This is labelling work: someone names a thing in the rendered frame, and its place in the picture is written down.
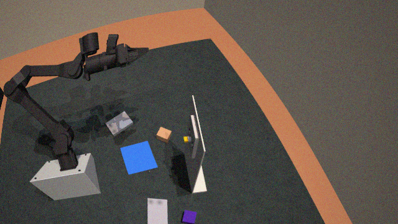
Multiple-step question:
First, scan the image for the tan box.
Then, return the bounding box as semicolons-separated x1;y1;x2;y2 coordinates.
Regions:
156;127;172;143

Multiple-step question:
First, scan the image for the purple square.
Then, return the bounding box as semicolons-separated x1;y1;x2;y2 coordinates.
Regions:
182;210;197;224

